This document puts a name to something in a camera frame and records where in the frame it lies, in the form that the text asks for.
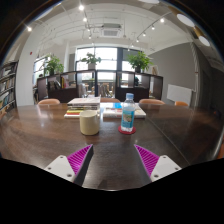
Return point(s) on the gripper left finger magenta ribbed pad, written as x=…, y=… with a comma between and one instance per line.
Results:
x=73, y=167

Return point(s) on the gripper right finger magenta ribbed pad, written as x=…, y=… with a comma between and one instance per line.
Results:
x=156, y=167

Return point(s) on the clear water bottle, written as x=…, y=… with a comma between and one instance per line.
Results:
x=128, y=111

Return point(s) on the red round coaster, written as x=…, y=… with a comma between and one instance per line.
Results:
x=127, y=132

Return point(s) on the cream ceramic cup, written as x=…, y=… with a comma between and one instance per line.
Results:
x=89, y=122

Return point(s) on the stack of books left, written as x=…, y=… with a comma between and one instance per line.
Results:
x=77, y=105

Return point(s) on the orange chair centre right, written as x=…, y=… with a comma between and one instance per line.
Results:
x=151, y=101

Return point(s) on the orange chair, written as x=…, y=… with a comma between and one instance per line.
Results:
x=51, y=101
x=151, y=101
x=180, y=103
x=104, y=99

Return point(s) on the flat book right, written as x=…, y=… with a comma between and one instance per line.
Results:
x=114, y=110

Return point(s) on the orange chair far right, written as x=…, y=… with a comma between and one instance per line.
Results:
x=180, y=103

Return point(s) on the orange chair right edge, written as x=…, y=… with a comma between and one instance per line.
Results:
x=221, y=152

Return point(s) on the orange chair far left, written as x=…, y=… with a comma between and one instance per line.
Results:
x=51, y=101

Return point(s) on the dark low shelving unit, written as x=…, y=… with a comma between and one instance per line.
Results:
x=103, y=83

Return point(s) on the potted plant left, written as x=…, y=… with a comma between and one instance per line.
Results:
x=53, y=66

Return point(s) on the potted plant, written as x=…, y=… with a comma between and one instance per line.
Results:
x=53, y=66
x=91, y=60
x=139, y=62

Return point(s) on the potted plant right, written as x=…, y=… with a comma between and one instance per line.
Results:
x=139, y=62

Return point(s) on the potted plant middle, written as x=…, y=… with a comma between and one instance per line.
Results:
x=91, y=60

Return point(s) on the tall bookshelf at left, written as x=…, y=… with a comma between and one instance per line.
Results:
x=7, y=86

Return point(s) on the ceiling air conditioner unit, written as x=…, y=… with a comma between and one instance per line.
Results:
x=110, y=30

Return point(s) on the white board against wall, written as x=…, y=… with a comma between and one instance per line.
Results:
x=178, y=93

